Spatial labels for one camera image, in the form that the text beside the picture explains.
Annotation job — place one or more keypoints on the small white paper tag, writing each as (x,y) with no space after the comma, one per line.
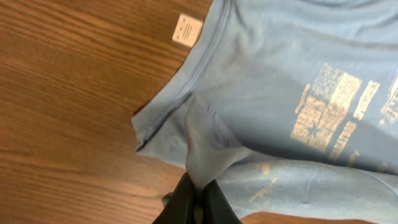
(187,30)

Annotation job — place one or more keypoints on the light blue printed t-shirt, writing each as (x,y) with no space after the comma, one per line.
(291,106)

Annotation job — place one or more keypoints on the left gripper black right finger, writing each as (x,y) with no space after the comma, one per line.
(216,209)

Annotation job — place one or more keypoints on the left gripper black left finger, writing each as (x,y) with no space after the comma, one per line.
(179,208)

